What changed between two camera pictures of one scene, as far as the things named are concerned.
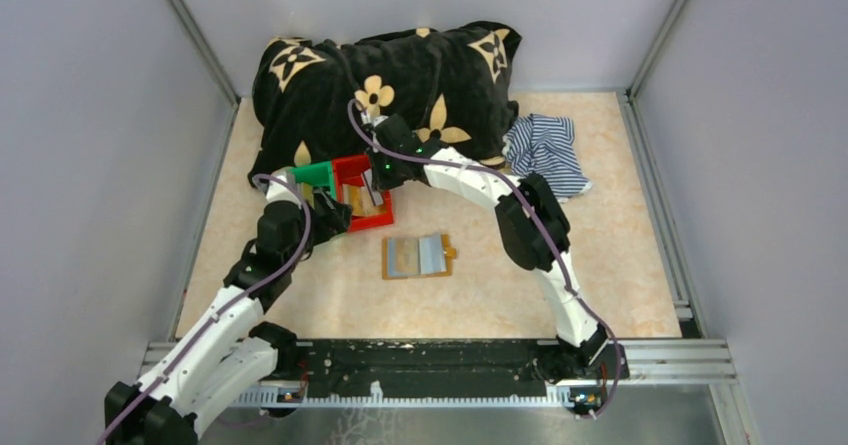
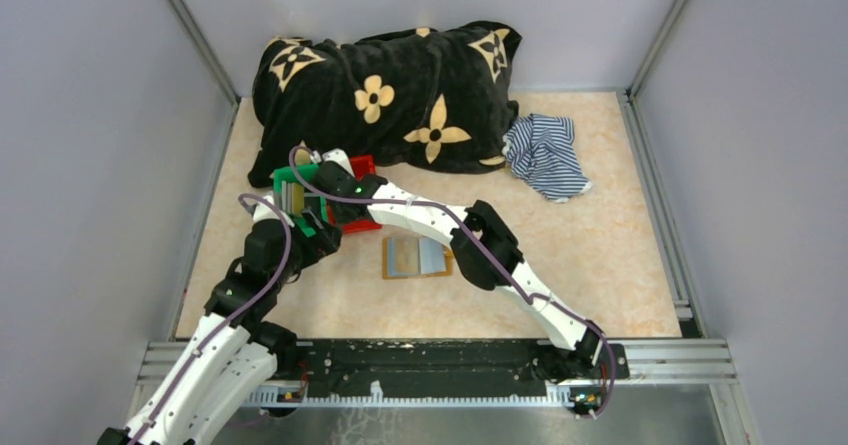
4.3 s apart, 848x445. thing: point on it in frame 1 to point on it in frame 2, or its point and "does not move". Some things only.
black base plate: (432, 368) does not move
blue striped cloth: (542, 144) does not move
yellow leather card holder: (408, 257) does not move
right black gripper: (379, 181) to (339, 217)
